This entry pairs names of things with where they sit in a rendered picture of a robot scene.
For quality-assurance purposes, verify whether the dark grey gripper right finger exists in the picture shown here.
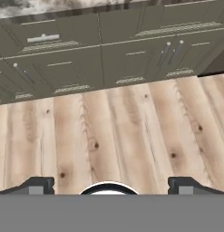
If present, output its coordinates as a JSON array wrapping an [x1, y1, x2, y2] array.
[[167, 176, 224, 196]]

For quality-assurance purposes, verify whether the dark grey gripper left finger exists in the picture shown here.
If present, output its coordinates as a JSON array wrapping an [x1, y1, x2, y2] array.
[[0, 176, 55, 196]]

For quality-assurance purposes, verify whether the white and black round object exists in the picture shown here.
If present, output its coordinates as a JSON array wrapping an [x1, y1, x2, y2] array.
[[79, 180, 140, 196]]

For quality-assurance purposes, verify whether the narrow olive cupboard door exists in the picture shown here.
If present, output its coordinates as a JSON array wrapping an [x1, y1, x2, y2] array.
[[0, 56, 42, 106]]

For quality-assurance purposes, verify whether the silver cupboard door handle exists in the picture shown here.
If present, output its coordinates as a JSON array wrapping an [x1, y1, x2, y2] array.
[[157, 41, 172, 68], [12, 62, 36, 85], [168, 39, 185, 64]]

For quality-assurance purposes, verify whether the silver drawer bar handle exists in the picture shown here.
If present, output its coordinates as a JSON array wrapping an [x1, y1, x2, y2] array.
[[26, 33, 61, 44]]

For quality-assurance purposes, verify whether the olive drawer front with handle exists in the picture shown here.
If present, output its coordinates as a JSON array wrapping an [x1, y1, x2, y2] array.
[[0, 13, 102, 60]]

